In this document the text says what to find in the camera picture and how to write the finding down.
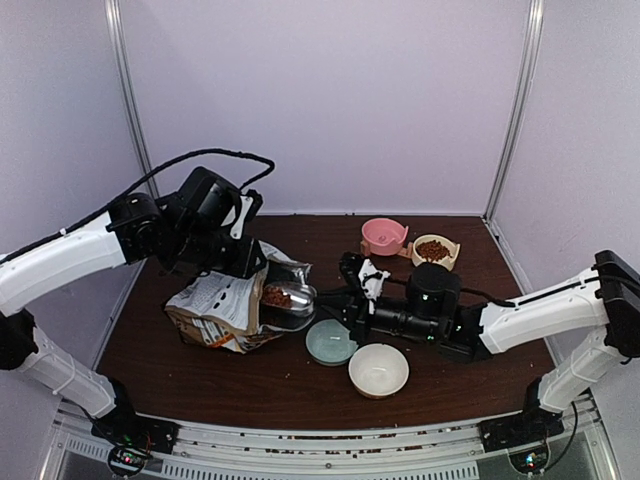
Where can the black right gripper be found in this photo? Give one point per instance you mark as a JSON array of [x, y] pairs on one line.
[[356, 313]]

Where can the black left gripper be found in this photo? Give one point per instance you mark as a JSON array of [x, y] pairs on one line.
[[242, 265]]

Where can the metal food scoop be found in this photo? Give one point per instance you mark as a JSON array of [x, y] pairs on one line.
[[290, 298]]

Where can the dog food bag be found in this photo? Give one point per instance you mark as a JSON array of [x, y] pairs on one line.
[[221, 311]]

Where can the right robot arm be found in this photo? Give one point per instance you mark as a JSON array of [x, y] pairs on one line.
[[603, 298]]

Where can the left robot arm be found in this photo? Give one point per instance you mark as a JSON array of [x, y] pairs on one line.
[[195, 230]]

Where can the pink pet bowl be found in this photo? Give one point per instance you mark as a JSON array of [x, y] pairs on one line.
[[384, 237]]

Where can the cream pet bowl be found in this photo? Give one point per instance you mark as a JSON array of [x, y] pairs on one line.
[[435, 249]]

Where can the teal ceramic bowl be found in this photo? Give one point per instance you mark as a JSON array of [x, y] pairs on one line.
[[329, 343]]

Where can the white ceramic bowl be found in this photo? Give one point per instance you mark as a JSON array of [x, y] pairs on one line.
[[378, 371]]

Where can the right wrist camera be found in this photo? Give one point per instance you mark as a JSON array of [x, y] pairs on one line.
[[362, 275]]

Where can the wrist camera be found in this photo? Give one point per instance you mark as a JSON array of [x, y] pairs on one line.
[[243, 210], [362, 275]]

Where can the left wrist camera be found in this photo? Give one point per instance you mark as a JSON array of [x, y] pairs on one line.
[[243, 210]]

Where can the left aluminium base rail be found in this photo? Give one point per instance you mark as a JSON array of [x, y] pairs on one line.
[[115, 314]]

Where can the front aluminium frame rail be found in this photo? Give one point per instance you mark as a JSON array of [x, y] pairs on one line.
[[452, 450]]

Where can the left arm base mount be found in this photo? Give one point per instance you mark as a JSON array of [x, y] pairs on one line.
[[134, 438]]

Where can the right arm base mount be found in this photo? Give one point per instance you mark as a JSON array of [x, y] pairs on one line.
[[524, 434]]

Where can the left aluminium corner post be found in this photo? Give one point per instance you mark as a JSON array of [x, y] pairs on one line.
[[117, 36]]

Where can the aluminium corner post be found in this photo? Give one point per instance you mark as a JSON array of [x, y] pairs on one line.
[[117, 36], [529, 58]]

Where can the right aluminium corner post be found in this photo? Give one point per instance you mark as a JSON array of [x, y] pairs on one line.
[[529, 58]]

